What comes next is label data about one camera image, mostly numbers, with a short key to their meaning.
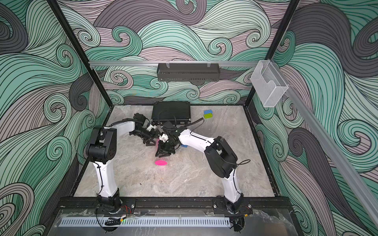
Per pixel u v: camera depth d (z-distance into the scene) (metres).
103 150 0.54
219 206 0.73
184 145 0.65
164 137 0.83
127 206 0.72
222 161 0.50
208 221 0.70
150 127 0.94
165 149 0.76
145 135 0.85
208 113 1.13
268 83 0.78
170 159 0.90
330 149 0.51
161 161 0.84
